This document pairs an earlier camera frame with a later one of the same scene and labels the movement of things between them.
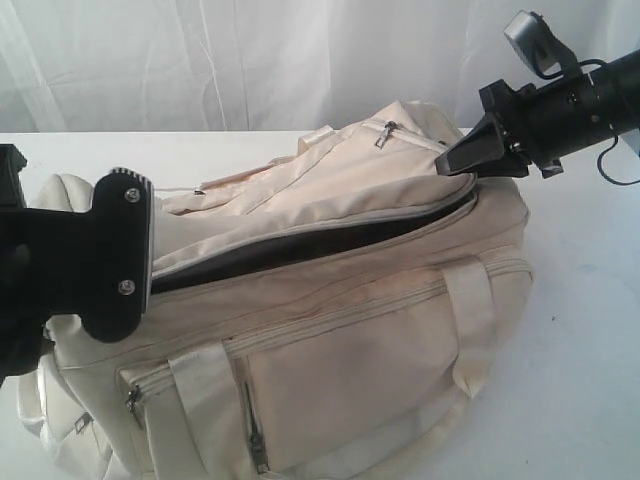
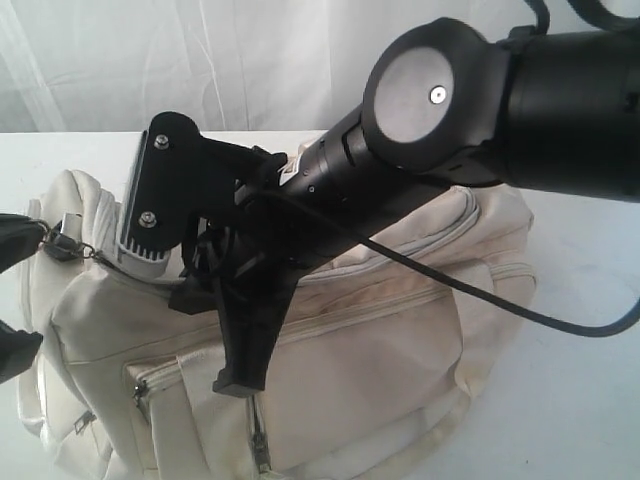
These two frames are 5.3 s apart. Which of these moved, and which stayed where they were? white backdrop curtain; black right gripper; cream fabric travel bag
Moved: black right gripper
Stayed: white backdrop curtain; cream fabric travel bag
